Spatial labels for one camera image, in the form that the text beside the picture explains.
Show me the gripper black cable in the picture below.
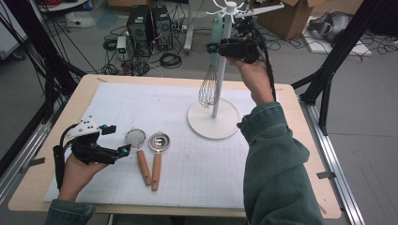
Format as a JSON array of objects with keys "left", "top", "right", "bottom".
[
  {"left": 247, "top": 18, "right": 278, "bottom": 102},
  {"left": 52, "top": 123, "right": 79, "bottom": 191}
]

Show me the person's left hand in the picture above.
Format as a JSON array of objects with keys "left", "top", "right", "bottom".
[{"left": 57, "top": 153, "right": 109, "bottom": 203}]

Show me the white cabinet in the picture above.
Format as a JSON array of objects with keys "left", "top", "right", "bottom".
[{"left": 0, "top": 6, "right": 29, "bottom": 60}]

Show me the small white electronic box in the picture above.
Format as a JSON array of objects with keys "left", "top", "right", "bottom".
[{"left": 115, "top": 36, "right": 128, "bottom": 60}]

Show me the green-handled wire whisk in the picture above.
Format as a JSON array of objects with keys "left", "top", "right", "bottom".
[{"left": 197, "top": 12, "right": 224, "bottom": 110}]

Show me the grey metal bracket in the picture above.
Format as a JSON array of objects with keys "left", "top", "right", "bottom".
[
  {"left": 20, "top": 157, "right": 46, "bottom": 173},
  {"left": 316, "top": 171, "right": 337, "bottom": 180}
]

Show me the wooden-handled slotted metal strainer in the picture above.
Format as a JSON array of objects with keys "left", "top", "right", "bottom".
[{"left": 148, "top": 132, "right": 171, "bottom": 192}]

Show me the black metal frame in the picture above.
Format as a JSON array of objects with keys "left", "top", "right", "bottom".
[
  {"left": 290, "top": 0, "right": 388, "bottom": 136},
  {"left": 0, "top": 0, "right": 87, "bottom": 125}
]

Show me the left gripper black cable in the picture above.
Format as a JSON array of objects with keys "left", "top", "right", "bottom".
[{"left": 52, "top": 123, "right": 79, "bottom": 191}]

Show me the white round table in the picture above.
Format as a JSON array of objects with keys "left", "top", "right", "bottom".
[{"left": 37, "top": 0, "right": 90, "bottom": 13}]

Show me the person's right hand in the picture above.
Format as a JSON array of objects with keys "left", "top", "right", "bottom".
[{"left": 226, "top": 54, "right": 276, "bottom": 106}]

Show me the white flat board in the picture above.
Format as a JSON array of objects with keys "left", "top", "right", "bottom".
[{"left": 301, "top": 15, "right": 374, "bottom": 57}]

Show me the coiled black cable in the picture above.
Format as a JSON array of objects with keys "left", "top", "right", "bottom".
[{"left": 160, "top": 52, "right": 183, "bottom": 69}]

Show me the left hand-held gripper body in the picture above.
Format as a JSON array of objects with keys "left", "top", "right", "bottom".
[{"left": 65, "top": 115, "right": 122, "bottom": 166}]

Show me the white utensil rack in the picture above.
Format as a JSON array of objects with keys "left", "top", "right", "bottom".
[{"left": 187, "top": 0, "right": 255, "bottom": 141}]

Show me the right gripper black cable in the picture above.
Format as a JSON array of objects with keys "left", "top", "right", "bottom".
[{"left": 247, "top": 18, "right": 278, "bottom": 102}]

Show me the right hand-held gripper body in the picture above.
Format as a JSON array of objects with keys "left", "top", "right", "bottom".
[{"left": 217, "top": 2, "right": 285, "bottom": 65}]

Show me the white grid mat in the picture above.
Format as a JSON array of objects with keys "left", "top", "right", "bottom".
[{"left": 43, "top": 82, "right": 284, "bottom": 211}]

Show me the clear plastic bag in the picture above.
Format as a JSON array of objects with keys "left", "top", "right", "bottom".
[{"left": 65, "top": 11, "right": 97, "bottom": 28}]

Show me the wooden-handled mesh strainer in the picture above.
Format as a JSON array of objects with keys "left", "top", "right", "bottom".
[{"left": 124, "top": 127, "right": 153, "bottom": 188}]

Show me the white metal stand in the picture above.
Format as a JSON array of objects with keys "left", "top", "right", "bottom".
[{"left": 183, "top": 0, "right": 252, "bottom": 59}]

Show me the brown cardboard box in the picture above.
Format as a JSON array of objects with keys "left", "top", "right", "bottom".
[{"left": 256, "top": 0, "right": 317, "bottom": 41}]

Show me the aluminium rail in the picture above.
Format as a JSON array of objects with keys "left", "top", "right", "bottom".
[
  {"left": 0, "top": 99, "right": 64, "bottom": 204},
  {"left": 299, "top": 99, "right": 365, "bottom": 225}
]

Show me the grey and black device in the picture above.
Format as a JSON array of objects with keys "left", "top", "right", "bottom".
[{"left": 308, "top": 11, "right": 353, "bottom": 43}]

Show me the black computer tower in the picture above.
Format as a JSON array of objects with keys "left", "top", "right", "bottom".
[
  {"left": 126, "top": 4, "right": 154, "bottom": 58},
  {"left": 151, "top": 5, "right": 174, "bottom": 51}
]

